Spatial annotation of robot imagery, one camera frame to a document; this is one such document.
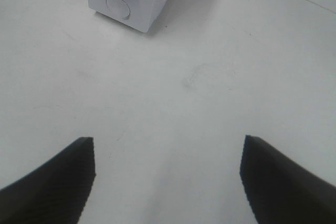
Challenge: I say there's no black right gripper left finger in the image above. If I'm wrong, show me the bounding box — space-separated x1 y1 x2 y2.
1 137 96 223

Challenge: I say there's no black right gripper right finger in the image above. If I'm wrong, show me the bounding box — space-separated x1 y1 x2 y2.
239 135 335 223

